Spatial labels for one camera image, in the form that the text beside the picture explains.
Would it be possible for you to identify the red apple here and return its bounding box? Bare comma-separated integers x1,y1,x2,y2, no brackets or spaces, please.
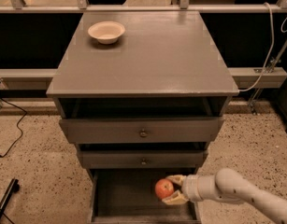
155,178,174,200

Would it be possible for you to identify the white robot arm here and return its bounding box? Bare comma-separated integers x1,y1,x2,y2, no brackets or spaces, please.
162,168,287,224

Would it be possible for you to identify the black bar on floor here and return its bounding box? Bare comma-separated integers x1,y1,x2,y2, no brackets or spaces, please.
0,178,20,220

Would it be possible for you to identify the black floor cable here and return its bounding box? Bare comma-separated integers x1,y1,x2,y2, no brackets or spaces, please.
0,89,28,159

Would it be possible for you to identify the grey open bottom drawer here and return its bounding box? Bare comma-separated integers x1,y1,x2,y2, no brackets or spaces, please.
87,168,201,224

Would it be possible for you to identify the grey middle drawer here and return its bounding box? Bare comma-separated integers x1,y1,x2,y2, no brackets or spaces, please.
77,150,208,169

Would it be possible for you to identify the grey top drawer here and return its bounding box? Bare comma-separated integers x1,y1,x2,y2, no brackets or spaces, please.
60,117,223,144

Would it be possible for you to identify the grey wooden cabinet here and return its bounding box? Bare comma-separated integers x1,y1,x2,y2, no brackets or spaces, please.
46,10,240,179

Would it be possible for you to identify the white paper bowl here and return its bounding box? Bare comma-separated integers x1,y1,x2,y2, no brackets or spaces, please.
88,21,125,45

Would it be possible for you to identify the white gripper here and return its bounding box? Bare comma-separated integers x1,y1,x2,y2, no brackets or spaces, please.
162,175,202,205

